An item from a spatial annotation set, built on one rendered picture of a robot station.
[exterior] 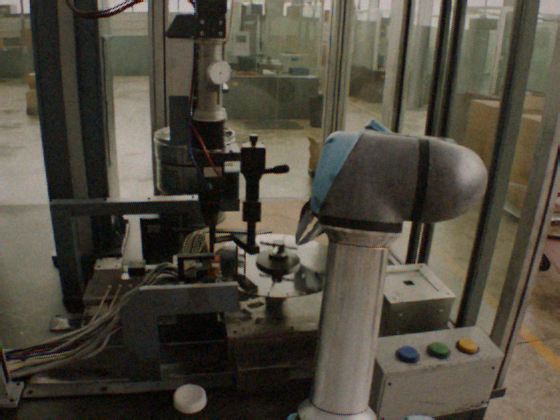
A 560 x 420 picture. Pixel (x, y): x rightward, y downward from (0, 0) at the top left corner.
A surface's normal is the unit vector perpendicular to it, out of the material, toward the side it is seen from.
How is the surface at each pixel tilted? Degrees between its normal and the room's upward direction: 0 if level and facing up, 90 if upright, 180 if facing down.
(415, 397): 90
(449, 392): 90
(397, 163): 56
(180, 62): 90
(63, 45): 90
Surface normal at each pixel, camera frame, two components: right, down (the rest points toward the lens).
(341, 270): -0.62, -0.03
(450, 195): 0.19, 0.37
